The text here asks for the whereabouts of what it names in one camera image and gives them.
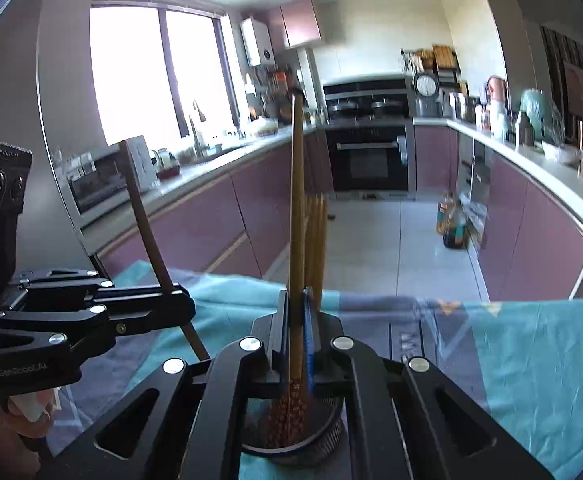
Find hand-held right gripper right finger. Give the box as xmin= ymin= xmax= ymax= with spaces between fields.
xmin=300 ymin=291 xmax=555 ymax=480

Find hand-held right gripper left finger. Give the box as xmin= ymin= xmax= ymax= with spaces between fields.
xmin=36 ymin=291 xmax=291 ymax=480

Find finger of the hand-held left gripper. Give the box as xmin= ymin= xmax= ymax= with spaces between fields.
xmin=0 ymin=305 xmax=193 ymax=357
xmin=19 ymin=270 xmax=195 ymax=311

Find wooden chopstick red floral handle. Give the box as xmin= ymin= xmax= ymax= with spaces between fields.
xmin=118 ymin=137 xmax=211 ymax=362
xmin=286 ymin=91 xmax=307 ymax=401

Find bundle of wooden chopsticks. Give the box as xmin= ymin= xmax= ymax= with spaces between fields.
xmin=266 ymin=194 xmax=329 ymax=448

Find black mesh holder cup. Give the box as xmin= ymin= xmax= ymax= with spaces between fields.
xmin=242 ymin=395 xmax=348 ymax=467

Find hanging pans and utensils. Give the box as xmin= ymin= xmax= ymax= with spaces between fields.
xmin=256 ymin=70 xmax=302 ymax=121

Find person's left hand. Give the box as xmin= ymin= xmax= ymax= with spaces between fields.
xmin=0 ymin=390 xmax=55 ymax=478

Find pink base cabinet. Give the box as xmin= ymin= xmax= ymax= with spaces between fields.
xmin=414 ymin=125 xmax=583 ymax=303
xmin=94 ymin=130 xmax=332 ymax=281

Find white microwave oven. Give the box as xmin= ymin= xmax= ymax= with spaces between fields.
xmin=54 ymin=135 xmax=155 ymax=216

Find steel sink faucet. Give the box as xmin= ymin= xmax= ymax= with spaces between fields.
xmin=189 ymin=100 xmax=208 ymax=158

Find dark cooking oil bottle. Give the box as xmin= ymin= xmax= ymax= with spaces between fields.
xmin=442 ymin=202 xmax=472 ymax=250

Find yellow cooking oil bottle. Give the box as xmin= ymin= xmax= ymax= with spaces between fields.
xmin=436 ymin=192 xmax=457 ymax=236

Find built-in black oven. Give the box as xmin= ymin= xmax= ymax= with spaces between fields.
xmin=325 ymin=120 xmax=417 ymax=196

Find white ceramic pot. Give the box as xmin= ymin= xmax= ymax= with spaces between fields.
xmin=246 ymin=116 xmax=278 ymax=137

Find clear plastic bag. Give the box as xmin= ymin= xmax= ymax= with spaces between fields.
xmin=459 ymin=192 xmax=487 ymax=251

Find teal grey printed tablecloth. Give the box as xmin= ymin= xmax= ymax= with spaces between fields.
xmin=46 ymin=260 xmax=583 ymax=480

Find large kitchen window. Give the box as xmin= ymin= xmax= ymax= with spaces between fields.
xmin=89 ymin=2 xmax=240 ymax=153

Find black range hood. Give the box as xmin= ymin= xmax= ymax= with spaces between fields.
xmin=323 ymin=79 xmax=412 ymax=103

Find white rice cooker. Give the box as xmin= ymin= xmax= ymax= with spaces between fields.
xmin=413 ymin=72 xmax=445 ymax=118

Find steel stockpot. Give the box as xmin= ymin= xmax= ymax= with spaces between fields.
xmin=449 ymin=91 xmax=477 ymax=122

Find steel thermos flask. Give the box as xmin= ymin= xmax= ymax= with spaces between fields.
xmin=514 ymin=111 xmax=535 ymax=148

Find pink thermal jug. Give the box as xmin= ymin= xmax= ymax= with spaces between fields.
xmin=486 ymin=75 xmax=509 ymax=111

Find white bowl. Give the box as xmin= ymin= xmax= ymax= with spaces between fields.
xmin=541 ymin=140 xmax=579 ymax=165

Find teal kitchen appliance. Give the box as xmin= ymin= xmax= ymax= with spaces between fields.
xmin=520 ymin=89 xmax=555 ymax=141

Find striped curtain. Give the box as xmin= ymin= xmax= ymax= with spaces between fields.
xmin=539 ymin=25 xmax=583 ymax=111

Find white wall water heater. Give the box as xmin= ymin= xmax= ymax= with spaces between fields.
xmin=240 ymin=17 xmax=274 ymax=67

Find pink wall cabinet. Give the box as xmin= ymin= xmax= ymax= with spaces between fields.
xmin=266 ymin=0 xmax=322 ymax=51

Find wall rack with cutting boards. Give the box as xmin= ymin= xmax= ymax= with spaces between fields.
xmin=401 ymin=45 xmax=461 ymax=86

